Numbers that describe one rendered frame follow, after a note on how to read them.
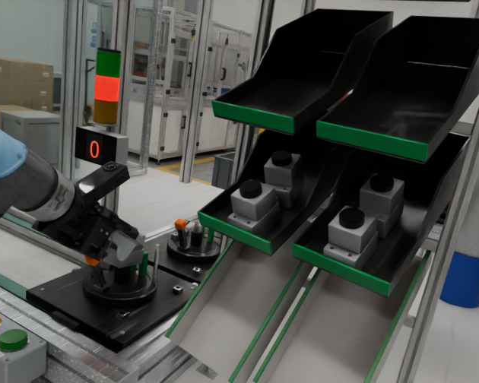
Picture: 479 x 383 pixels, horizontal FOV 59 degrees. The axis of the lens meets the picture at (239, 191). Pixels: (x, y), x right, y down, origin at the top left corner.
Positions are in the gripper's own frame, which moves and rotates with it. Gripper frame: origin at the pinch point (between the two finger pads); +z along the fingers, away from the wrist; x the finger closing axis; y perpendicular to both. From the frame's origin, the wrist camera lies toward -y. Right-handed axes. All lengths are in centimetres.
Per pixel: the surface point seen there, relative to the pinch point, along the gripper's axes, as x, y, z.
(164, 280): 3.9, 4.4, 12.3
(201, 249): 2.8, -6.4, 23.2
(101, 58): -18.4, -29.9, -13.1
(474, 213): 58, -48, 54
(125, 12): -17.2, -40.7, -15.2
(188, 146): -62, -61, 86
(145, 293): 6.6, 8.5, 3.7
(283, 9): -457, -802, 702
